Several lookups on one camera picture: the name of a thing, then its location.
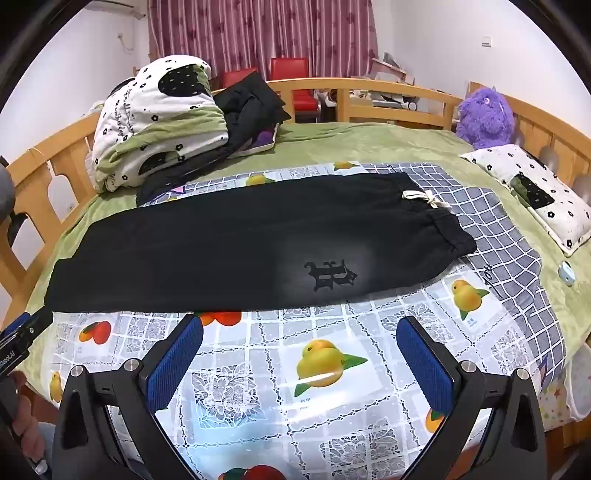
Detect red chair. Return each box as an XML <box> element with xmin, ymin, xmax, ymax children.
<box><xmin>222</xmin><ymin>68</ymin><xmax>259</xmax><ymax>89</ymax></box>
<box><xmin>270</xmin><ymin>58</ymin><xmax>320</xmax><ymax>123</ymax></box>

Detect wooden bed frame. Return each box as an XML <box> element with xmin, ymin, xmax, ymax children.
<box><xmin>0</xmin><ymin>78</ymin><xmax>591</xmax><ymax>324</ymax></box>

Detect cardboard boxes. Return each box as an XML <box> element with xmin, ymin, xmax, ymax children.
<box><xmin>350</xmin><ymin>52</ymin><xmax>417</xmax><ymax>86</ymax></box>

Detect black jacket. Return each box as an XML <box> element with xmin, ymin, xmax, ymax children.
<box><xmin>212</xmin><ymin>73</ymin><xmax>293</xmax><ymax>154</ymax></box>

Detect grey checked sheet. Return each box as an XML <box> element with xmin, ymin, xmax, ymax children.
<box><xmin>369</xmin><ymin>161</ymin><xmax>570</xmax><ymax>432</ymax></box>

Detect fruit print plastic tablecloth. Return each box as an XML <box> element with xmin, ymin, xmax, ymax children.
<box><xmin>48</xmin><ymin>161</ymin><xmax>567</xmax><ymax>480</ymax></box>

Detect striped maroon curtain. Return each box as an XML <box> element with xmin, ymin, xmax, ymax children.
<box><xmin>148</xmin><ymin>0</ymin><xmax>380</xmax><ymax>86</ymax></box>

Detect folded floral quilt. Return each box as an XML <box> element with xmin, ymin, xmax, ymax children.
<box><xmin>91</xmin><ymin>55</ymin><xmax>230</xmax><ymax>193</ymax></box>

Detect dark navy cloth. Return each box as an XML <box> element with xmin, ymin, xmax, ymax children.
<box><xmin>136</xmin><ymin>159</ymin><xmax>205</xmax><ymax>206</ymax></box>

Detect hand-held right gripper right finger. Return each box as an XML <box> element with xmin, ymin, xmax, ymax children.
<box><xmin>396</xmin><ymin>316</ymin><xmax>548</xmax><ymax>480</ymax></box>

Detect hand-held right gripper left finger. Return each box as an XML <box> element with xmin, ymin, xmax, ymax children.
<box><xmin>52</xmin><ymin>314</ymin><xmax>204</xmax><ymax>480</ymax></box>

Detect green blanket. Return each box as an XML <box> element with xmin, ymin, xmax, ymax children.
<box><xmin>22</xmin><ymin>121</ymin><xmax>591</xmax><ymax>385</ymax></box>

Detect white air conditioner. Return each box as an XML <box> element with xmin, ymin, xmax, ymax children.
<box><xmin>110</xmin><ymin>0</ymin><xmax>149</xmax><ymax>20</ymax></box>

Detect purple plush toy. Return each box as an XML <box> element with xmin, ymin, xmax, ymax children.
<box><xmin>455</xmin><ymin>85</ymin><xmax>516</xmax><ymax>151</ymax></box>

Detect black pants with emblem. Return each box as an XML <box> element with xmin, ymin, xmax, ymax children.
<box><xmin>47</xmin><ymin>173</ymin><xmax>478</xmax><ymax>313</ymax></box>

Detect white floral pillow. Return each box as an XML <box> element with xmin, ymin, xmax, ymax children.
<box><xmin>460</xmin><ymin>144</ymin><xmax>591</xmax><ymax>257</ymax></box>

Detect person's left hand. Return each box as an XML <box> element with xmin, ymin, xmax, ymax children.
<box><xmin>11</xmin><ymin>371</ymin><xmax>43</xmax><ymax>460</ymax></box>

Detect purple cloth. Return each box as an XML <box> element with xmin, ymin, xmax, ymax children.
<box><xmin>239</xmin><ymin>126</ymin><xmax>279</xmax><ymax>154</ymax></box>

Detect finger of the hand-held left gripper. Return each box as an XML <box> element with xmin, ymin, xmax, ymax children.
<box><xmin>0</xmin><ymin>306</ymin><xmax>54</xmax><ymax>343</ymax></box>

